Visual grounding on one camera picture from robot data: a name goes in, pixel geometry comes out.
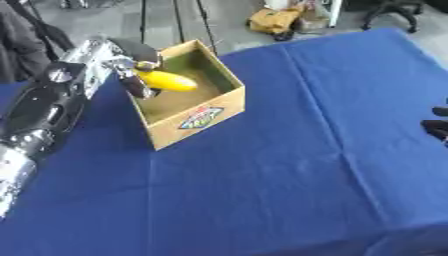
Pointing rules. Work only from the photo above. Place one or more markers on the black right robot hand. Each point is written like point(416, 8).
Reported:
point(438, 126)

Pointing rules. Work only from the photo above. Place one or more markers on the yellow toy banana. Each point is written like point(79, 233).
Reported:
point(168, 81)

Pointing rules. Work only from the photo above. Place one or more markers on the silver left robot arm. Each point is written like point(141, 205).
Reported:
point(46, 103)

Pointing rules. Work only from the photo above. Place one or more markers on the tan cardboard box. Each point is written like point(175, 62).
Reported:
point(192, 100)

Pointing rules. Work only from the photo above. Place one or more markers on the black office chair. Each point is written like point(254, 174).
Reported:
point(392, 13)

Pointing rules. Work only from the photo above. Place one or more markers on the tan bag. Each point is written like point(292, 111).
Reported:
point(273, 20)

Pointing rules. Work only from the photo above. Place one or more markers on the black tripod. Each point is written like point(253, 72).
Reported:
point(175, 23)

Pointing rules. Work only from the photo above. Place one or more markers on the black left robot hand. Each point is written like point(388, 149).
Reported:
point(135, 50)

